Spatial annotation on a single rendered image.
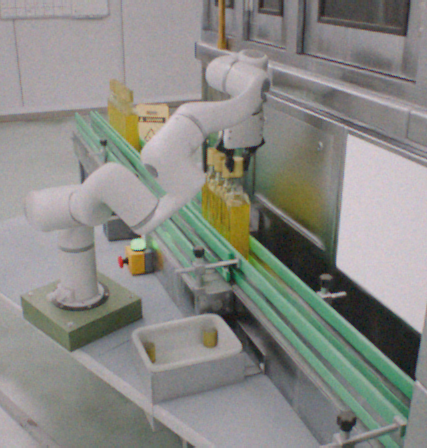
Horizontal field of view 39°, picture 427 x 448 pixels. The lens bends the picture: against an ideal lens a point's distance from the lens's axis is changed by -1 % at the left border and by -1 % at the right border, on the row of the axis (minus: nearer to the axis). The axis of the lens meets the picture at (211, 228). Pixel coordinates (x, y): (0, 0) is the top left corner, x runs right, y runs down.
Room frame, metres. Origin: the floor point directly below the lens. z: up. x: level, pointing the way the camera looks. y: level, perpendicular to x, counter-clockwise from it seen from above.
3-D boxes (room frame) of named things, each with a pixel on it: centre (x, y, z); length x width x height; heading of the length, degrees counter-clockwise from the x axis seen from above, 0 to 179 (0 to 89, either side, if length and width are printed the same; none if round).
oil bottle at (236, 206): (1.49, -0.07, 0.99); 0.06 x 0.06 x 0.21; 22
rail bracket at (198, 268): (1.34, 0.01, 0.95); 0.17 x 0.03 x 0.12; 111
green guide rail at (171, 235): (2.18, 0.34, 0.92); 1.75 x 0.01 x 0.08; 21
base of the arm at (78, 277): (1.42, 0.36, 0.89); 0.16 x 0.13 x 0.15; 139
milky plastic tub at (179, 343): (1.19, 0.06, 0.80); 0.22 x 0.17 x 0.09; 111
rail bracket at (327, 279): (1.19, -0.27, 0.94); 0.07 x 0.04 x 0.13; 111
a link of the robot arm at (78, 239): (1.42, 0.35, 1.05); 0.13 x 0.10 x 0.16; 116
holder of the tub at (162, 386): (1.21, 0.03, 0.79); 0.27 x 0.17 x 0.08; 111
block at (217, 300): (1.35, -0.01, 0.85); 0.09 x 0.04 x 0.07; 111
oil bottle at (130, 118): (2.51, 0.34, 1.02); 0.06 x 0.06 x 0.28; 21
